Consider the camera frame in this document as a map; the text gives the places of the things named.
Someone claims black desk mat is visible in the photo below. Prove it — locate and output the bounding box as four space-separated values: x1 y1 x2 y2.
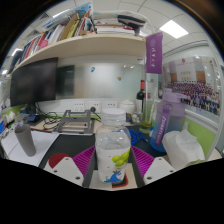
37 124 168 170

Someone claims flat round red coaster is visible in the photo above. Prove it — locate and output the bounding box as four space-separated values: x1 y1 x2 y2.
48 152 73 170

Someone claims white tissue pack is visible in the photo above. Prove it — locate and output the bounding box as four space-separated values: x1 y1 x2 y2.
161 129 206 172

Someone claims grey metal laptop stand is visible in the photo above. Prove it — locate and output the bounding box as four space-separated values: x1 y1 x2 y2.
54 109 96 136

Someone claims white paper sheet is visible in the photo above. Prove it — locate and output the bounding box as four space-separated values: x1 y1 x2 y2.
1 129 60 168

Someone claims tall clear glass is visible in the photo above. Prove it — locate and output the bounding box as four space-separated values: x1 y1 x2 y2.
139 99 157 135

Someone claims group photo poster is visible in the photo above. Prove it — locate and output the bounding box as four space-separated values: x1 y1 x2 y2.
161 55 222 117

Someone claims dark wine bottle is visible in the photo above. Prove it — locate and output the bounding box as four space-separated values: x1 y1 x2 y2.
135 79 148 113

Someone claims white shelf with books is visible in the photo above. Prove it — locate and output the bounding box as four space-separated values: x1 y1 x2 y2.
6 2 148 73

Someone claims clear plastic drink bottle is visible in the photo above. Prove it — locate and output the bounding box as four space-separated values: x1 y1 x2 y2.
94 107 132 190

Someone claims large purple water bottle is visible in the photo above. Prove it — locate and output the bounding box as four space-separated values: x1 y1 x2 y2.
149 88 188 154

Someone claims purple hanging flag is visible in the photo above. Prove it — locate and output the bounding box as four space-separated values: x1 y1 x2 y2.
145 32 164 75

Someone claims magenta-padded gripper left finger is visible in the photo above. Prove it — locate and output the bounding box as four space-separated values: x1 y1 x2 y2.
43 145 98 188

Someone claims black computer monitor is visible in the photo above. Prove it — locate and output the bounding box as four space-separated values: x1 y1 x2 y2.
9 57 60 108

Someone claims rectangular ceiling light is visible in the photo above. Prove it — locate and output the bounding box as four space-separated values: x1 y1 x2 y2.
158 19 190 40

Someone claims white lidded jar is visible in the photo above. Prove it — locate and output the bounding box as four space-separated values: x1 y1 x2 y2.
118 98 136 116

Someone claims black cable bundle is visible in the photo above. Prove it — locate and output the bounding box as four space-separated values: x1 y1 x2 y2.
32 103 63 132

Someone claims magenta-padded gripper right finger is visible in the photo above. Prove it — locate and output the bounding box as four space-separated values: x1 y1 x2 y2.
128 145 177 188

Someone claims white wall socket strip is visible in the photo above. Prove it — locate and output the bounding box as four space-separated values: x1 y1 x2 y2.
71 100 118 113

